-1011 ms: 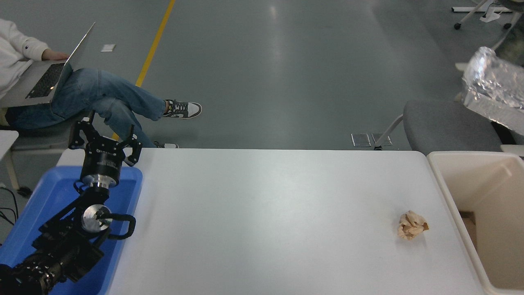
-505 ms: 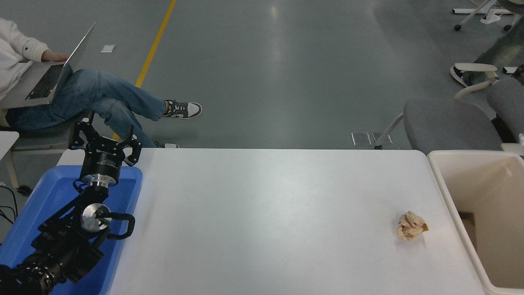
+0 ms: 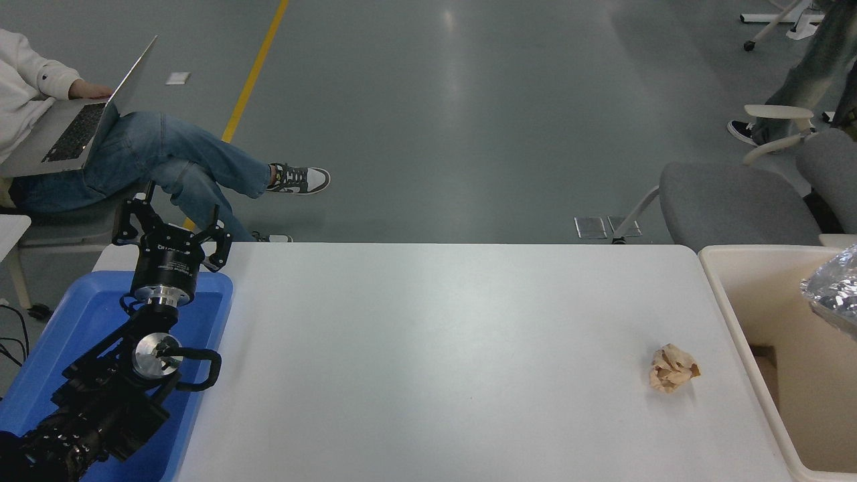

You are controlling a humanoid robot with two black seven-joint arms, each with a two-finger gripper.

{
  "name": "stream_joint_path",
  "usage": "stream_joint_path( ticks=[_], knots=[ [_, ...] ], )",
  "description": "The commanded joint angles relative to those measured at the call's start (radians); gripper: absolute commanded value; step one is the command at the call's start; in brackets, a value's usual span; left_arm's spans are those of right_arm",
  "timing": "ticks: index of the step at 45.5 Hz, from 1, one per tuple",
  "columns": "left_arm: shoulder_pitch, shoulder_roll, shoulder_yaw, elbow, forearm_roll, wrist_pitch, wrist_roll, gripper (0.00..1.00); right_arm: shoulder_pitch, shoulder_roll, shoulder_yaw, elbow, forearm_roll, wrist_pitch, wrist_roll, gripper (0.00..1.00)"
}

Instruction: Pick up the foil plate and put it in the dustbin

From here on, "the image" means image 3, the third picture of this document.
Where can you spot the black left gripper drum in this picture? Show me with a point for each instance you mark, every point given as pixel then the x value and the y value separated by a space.
pixel 167 264

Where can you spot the silver foil plate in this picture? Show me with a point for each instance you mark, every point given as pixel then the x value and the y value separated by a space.
pixel 837 294

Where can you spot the metal floor plate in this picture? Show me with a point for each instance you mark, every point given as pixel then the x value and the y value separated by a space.
pixel 619 224
pixel 590 227

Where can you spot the large pale dustbin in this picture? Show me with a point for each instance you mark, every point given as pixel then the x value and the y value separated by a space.
pixel 770 301

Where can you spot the person's hand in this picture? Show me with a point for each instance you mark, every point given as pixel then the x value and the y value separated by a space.
pixel 90 90

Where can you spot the grey chair with white legs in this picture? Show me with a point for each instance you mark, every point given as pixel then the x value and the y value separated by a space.
pixel 73 224

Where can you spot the blue plastic tray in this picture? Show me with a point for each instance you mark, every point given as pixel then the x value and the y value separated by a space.
pixel 80 314

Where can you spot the seated person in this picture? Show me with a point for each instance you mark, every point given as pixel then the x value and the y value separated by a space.
pixel 167 154

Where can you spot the white side table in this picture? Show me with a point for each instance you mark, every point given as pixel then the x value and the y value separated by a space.
pixel 10 234

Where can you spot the silver laptop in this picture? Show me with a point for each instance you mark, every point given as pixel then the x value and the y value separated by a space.
pixel 67 134

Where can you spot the white paper scrap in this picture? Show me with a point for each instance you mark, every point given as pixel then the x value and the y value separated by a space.
pixel 177 78

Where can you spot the crumpled tan paper ball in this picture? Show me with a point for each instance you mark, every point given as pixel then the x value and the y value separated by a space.
pixel 671 369

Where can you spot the grey office chair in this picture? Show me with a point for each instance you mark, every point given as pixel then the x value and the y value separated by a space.
pixel 730 204

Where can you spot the white wheeled stand base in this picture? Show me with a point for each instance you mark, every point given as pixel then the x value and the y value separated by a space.
pixel 770 23

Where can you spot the grey chair with white armrest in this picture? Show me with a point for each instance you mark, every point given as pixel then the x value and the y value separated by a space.
pixel 827 167

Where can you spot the white table corner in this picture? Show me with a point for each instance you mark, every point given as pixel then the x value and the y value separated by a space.
pixel 840 241

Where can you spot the standing person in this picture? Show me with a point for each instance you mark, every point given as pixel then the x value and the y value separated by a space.
pixel 817 67

